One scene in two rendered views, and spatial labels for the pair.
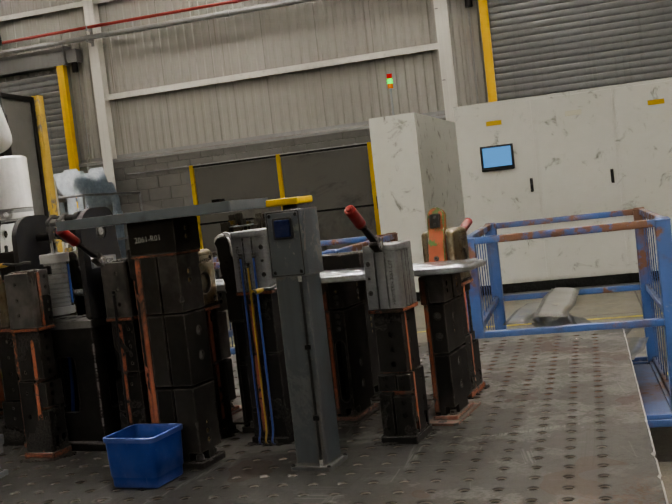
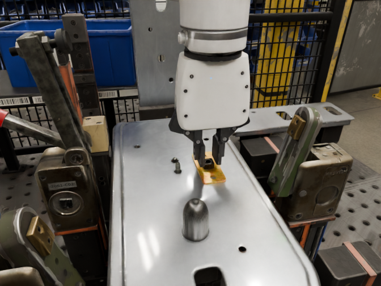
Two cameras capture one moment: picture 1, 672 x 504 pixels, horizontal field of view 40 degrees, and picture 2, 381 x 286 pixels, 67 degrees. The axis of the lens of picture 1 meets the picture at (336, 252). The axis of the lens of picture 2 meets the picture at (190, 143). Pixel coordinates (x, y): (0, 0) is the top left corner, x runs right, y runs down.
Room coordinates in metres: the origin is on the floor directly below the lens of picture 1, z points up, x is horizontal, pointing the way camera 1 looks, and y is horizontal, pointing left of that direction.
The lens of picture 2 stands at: (2.06, 0.49, 1.28)
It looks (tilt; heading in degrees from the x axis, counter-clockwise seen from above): 31 degrees down; 54
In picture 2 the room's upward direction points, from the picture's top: straight up
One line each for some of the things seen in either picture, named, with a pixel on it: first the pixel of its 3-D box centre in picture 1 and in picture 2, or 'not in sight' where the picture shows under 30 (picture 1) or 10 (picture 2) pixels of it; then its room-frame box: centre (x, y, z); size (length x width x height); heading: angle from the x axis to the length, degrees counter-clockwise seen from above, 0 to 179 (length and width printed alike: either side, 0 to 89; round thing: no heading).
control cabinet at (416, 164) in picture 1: (422, 186); not in sight; (11.03, -1.11, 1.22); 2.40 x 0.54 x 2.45; 161
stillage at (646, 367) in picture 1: (573, 324); not in sight; (4.16, -1.03, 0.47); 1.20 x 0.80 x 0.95; 166
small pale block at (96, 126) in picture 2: not in sight; (109, 204); (2.18, 0.92, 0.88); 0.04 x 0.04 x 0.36; 66
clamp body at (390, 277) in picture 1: (397, 340); not in sight; (1.68, -0.09, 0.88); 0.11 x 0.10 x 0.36; 156
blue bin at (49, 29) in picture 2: not in sight; (77, 51); (2.27, 1.27, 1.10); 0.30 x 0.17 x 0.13; 146
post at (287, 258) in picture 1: (305, 338); not in sight; (1.56, 0.07, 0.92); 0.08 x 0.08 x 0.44; 66
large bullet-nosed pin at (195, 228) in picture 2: not in sight; (195, 221); (2.21, 0.69, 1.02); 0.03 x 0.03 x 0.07
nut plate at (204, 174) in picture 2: not in sight; (208, 164); (2.31, 0.78, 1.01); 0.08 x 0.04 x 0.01; 66
